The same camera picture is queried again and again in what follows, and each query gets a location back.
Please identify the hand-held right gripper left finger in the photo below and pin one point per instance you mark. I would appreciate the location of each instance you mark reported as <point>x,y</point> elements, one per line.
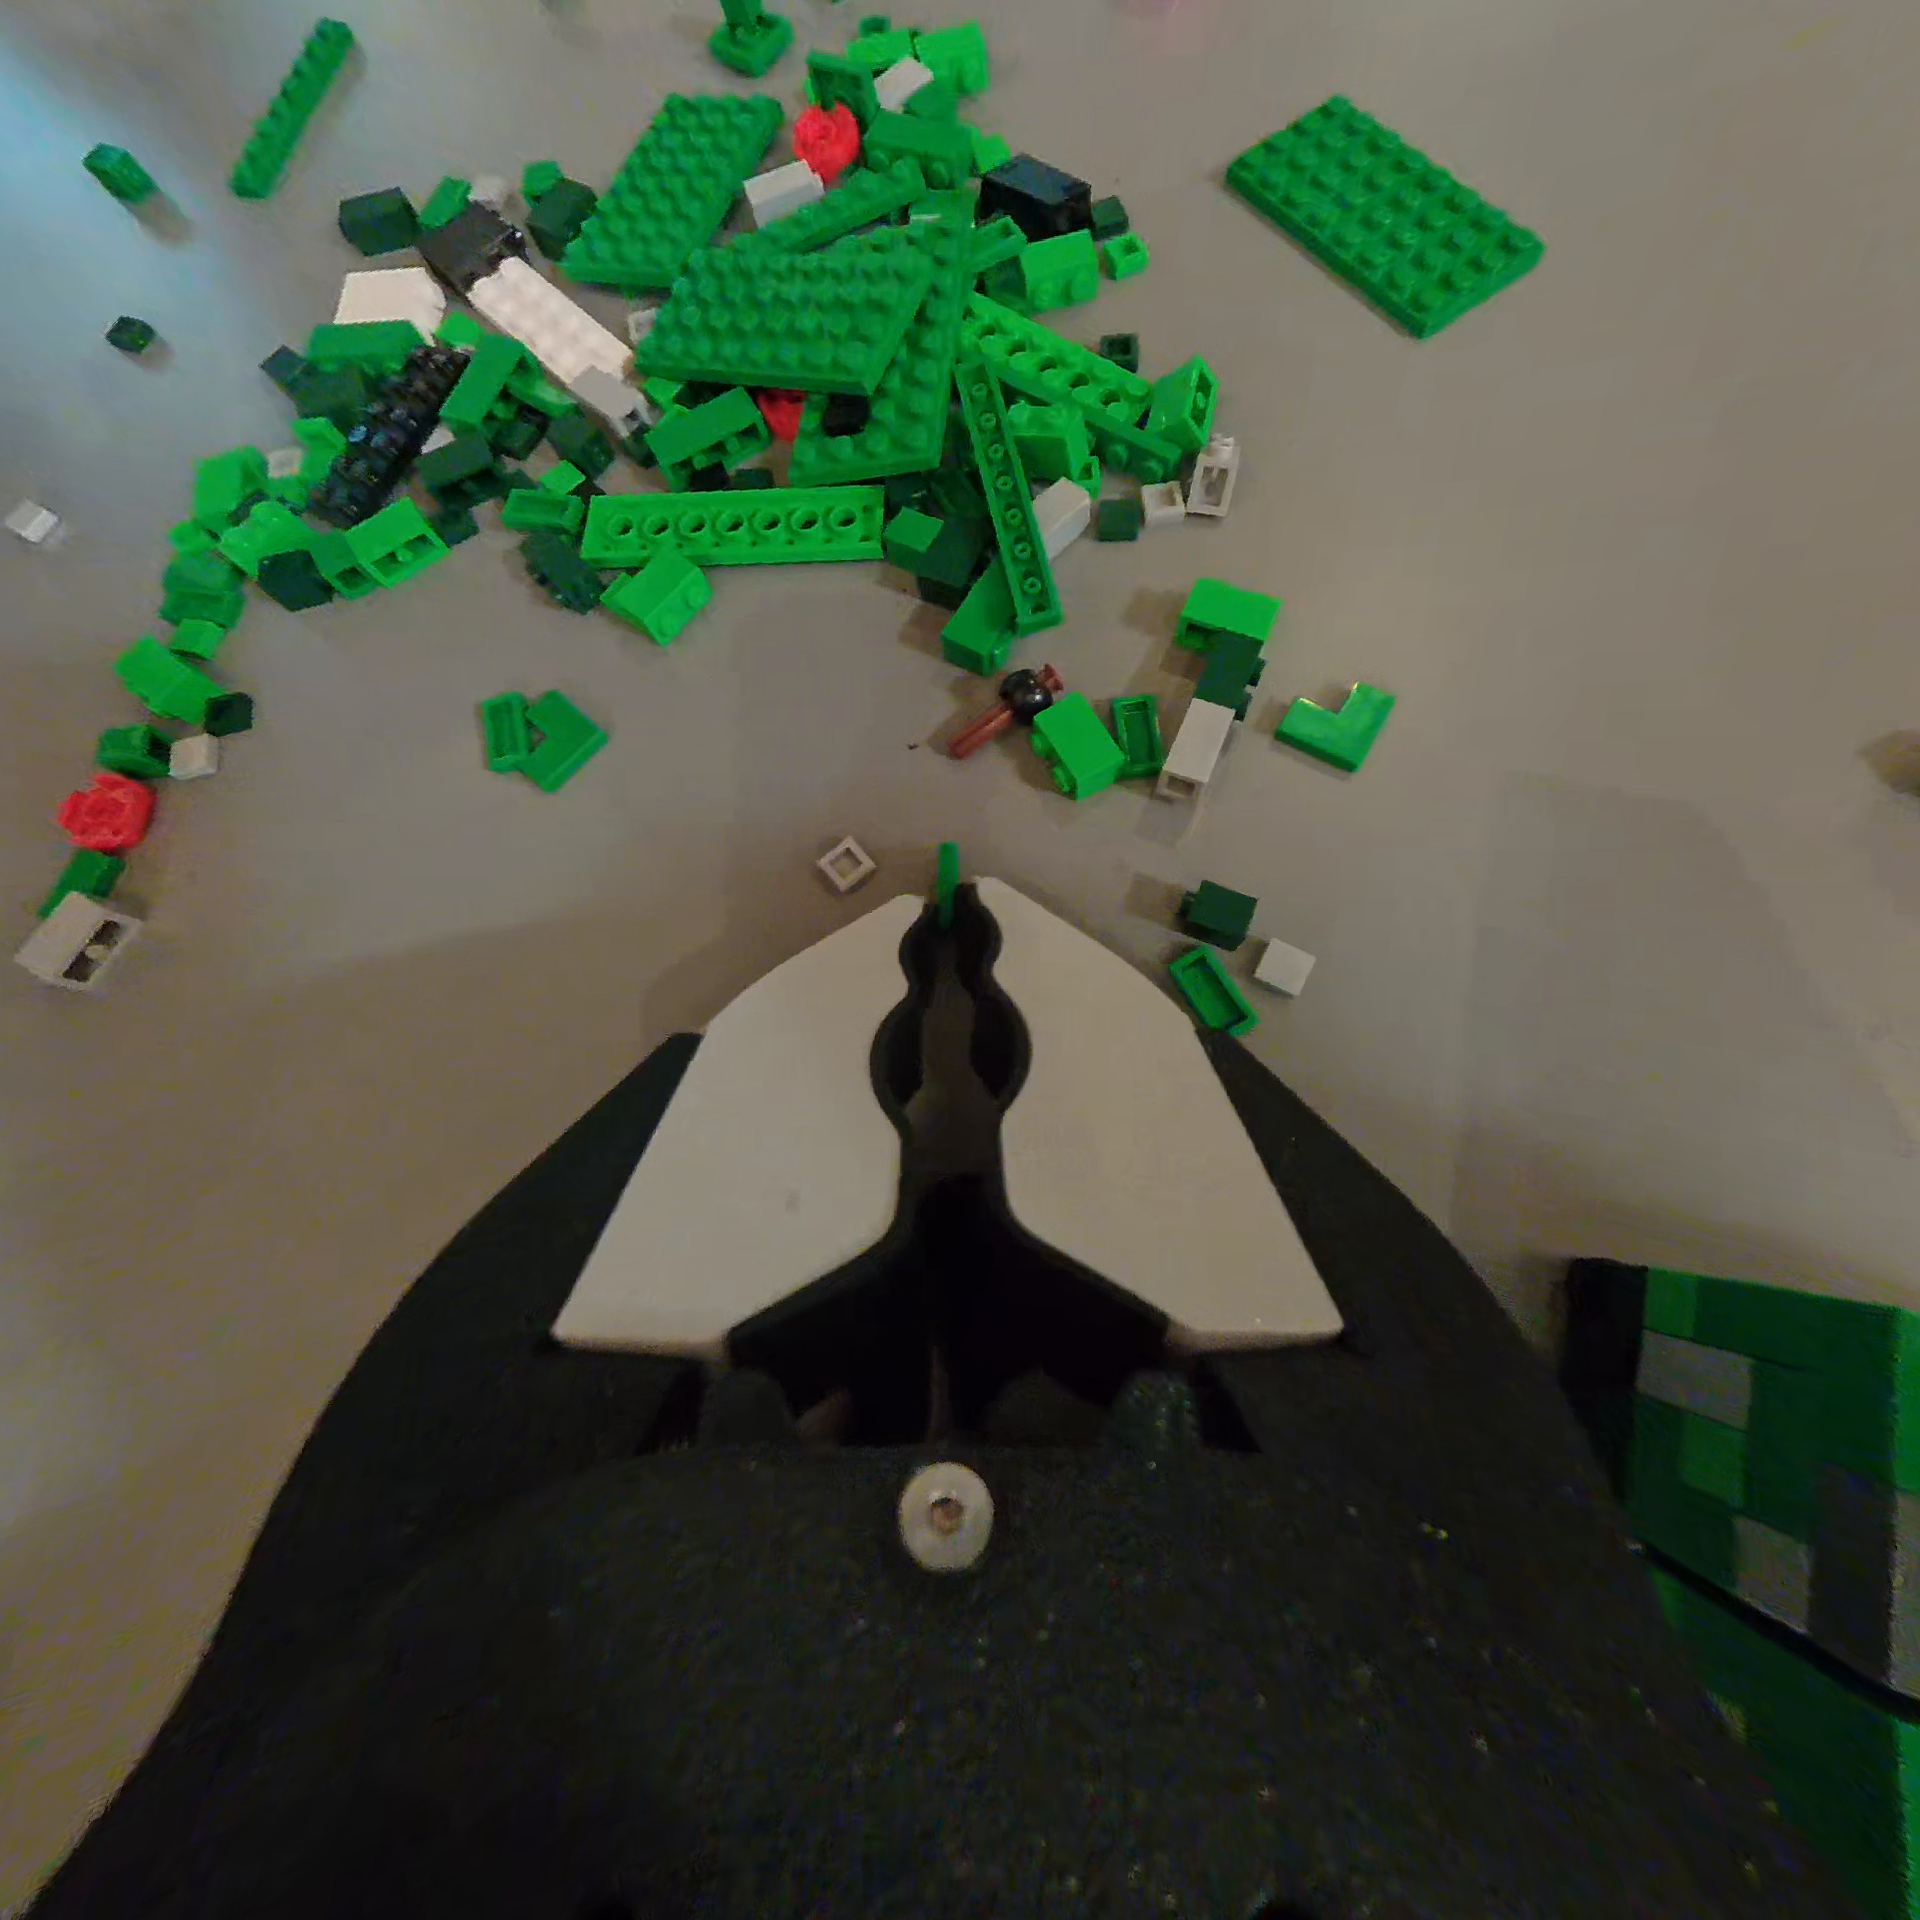
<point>749,1184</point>

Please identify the large green studded plate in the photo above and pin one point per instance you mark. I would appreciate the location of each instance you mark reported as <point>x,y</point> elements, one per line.
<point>1383,216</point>

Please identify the long narrow green plate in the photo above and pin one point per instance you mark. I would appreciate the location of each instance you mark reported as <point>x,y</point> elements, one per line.
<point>292,107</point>

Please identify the light grey hollow brick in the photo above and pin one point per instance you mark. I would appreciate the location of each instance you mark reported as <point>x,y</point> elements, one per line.
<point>1196,746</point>
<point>76,940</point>

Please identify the brown lever with black ball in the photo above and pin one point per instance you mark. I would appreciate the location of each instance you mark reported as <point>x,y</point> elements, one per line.
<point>1003,709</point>

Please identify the green pixel-pattern toy box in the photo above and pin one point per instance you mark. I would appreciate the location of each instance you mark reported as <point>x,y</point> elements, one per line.
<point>1769,1381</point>

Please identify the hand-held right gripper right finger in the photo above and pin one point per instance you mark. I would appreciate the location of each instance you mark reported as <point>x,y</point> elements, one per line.
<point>1140,1172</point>

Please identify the green hollow tile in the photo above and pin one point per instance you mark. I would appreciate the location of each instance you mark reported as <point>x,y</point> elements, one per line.
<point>1136,734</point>
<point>505,730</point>
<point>1212,990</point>

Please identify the pile of toy bricks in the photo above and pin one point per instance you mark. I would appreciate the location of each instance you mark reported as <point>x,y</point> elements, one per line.
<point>810,316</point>

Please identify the small dark green brick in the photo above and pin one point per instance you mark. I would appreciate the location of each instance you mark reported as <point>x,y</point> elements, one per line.
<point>130,333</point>

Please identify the green corner tile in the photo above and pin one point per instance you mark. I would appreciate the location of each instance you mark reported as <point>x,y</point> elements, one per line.
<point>568,743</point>
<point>1336,727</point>

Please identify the green plate with round post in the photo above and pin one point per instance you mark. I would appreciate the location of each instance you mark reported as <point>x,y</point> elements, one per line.
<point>749,37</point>

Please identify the green two-stud brick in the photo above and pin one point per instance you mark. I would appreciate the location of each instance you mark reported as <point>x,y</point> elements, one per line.
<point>1076,746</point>

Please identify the red round brick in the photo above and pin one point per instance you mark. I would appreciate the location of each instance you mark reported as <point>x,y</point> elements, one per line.
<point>826,135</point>
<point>106,811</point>

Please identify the light grey small tile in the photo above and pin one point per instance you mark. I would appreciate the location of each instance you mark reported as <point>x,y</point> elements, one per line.
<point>193,755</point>

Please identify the grey desk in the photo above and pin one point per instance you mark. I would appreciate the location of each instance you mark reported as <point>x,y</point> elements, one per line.
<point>1576,600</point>

